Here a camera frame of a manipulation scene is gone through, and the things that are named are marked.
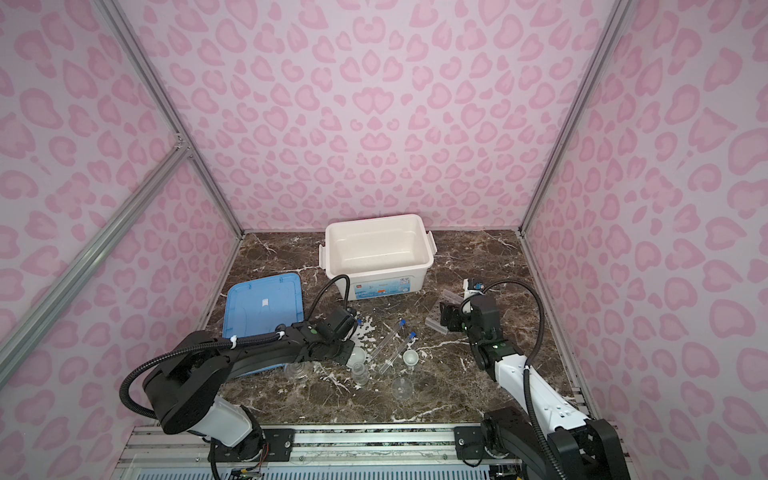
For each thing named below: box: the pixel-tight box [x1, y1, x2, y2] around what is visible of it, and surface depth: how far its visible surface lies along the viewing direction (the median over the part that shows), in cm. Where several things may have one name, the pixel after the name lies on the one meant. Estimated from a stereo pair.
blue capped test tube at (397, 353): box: [378, 332, 417, 375], surface depth 90 cm
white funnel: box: [346, 346, 367, 366], surface depth 88 cm
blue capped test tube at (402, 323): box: [369, 319, 407, 362], surface depth 92 cm
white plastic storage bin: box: [319, 214, 437, 301], surface depth 103 cm
